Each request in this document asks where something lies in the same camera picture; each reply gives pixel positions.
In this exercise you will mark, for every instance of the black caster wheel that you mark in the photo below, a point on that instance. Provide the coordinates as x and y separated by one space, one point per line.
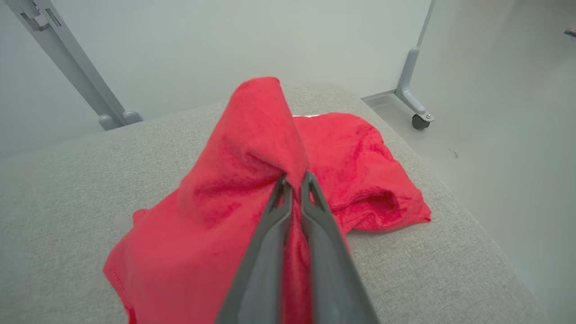
420 122

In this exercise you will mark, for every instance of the grey partition post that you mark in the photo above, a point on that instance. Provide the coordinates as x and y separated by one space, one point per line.
72 58

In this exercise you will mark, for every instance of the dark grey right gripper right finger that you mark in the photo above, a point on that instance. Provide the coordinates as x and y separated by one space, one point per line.
335 279

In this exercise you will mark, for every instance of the red shorts with white stripes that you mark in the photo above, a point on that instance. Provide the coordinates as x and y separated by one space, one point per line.
360 171

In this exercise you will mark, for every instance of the red and white basketball jersey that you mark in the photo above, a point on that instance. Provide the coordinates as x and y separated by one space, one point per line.
216 216

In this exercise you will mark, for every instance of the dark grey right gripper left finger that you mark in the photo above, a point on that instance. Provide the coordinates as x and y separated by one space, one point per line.
256 279

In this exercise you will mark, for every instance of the grey partition leg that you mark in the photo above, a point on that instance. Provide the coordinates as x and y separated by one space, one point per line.
411 76

